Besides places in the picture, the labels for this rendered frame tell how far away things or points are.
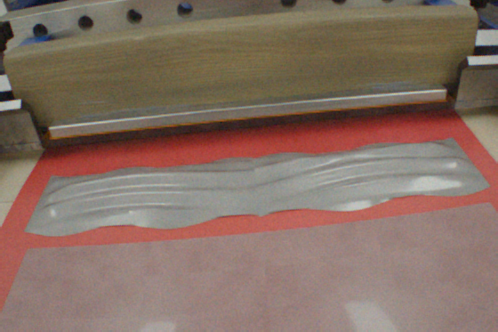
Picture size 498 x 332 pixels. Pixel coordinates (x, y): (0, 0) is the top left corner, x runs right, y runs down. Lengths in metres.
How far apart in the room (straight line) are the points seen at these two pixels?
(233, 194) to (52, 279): 0.14
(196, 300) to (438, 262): 0.15
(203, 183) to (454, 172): 0.20
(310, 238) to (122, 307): 0.13
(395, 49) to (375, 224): 0.15
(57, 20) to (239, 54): 0.33
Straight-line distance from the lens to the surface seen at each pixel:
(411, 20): 0.36
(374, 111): 0.39
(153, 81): 0.35
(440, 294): 0.26
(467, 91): 0.39
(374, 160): 0.33
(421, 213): 0.31
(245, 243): 0.28
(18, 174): 0.41
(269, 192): 0.30
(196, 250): 0.28
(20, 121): 0.38
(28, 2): 1.04
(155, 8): 0.56
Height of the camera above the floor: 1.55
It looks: 66 degrees down
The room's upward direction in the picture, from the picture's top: 3 degrees counter-clockwise
